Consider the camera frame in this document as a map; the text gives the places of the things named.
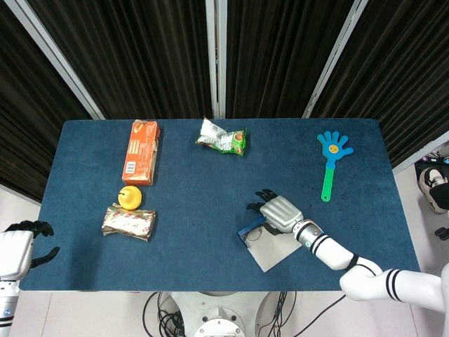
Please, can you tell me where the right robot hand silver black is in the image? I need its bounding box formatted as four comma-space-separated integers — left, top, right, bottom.
246, 188, 304, 235

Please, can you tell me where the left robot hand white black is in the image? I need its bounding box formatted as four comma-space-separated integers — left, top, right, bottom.
0, 220, 60, 280

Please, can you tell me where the blue rectangular box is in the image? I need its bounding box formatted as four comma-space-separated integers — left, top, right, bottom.
236, 216, 303, 273

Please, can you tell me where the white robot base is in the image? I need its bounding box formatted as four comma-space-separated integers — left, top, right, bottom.
168, 291, 281, 337

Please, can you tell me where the blue hand clapper toy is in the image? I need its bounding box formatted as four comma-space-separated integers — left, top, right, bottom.
316, 131, 355, 203

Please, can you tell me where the green crumpled snack bag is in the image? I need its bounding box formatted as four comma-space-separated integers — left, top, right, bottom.
195, 117, 248, 158

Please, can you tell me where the blue felt table mat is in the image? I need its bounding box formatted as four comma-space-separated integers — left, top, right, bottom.
19, 118, 422, 292

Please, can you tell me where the silver foil snack packet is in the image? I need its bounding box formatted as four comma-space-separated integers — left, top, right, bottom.
101, 202, 157, 242

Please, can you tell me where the yellow pear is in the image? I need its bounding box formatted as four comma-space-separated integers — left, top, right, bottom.
117, 185, 143, 211

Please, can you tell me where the orange cardboard carton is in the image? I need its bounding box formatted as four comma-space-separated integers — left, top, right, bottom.
121, 119, 161, 187

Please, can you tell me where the white black sneaker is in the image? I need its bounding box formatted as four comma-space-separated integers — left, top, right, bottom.
419, 167, 449, 215

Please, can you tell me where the black folding partition screen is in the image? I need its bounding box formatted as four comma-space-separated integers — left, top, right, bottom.
0, 0, 449, 204

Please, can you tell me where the black cable bundle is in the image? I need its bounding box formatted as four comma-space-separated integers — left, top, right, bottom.
258, 291, 297, 337
142, 291, 186, 337

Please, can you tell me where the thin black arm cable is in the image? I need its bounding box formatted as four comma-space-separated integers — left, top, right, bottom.
297, 293, 347, 337

